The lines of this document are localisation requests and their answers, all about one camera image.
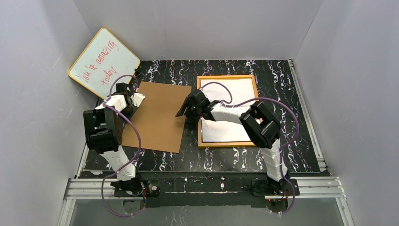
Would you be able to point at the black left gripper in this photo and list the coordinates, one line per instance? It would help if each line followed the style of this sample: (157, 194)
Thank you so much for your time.
(128, 104)

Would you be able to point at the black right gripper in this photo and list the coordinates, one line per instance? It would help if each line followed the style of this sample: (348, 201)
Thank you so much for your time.
(189, 110)

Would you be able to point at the brown backing board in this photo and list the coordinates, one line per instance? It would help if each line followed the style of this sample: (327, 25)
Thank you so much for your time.
(156, 120)

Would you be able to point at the yellow wooden picture frame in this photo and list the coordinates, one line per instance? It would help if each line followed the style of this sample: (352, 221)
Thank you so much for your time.
(234, 89)

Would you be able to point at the building photo print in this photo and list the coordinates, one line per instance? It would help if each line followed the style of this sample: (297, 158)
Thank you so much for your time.
(230, 113)

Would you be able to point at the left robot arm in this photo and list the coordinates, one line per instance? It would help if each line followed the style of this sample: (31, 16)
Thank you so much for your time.
(103, 133)

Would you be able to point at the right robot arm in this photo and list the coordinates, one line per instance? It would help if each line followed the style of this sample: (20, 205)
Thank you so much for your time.
(261, 126)

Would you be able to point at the yellow-rimmed whiteboard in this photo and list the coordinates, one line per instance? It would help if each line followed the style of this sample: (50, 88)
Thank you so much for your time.
(103, 60)

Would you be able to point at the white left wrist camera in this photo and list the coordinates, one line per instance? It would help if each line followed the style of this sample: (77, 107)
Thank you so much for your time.
(137, 99)

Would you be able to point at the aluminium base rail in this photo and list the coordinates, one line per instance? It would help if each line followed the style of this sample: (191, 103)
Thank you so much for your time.
(217, 189)

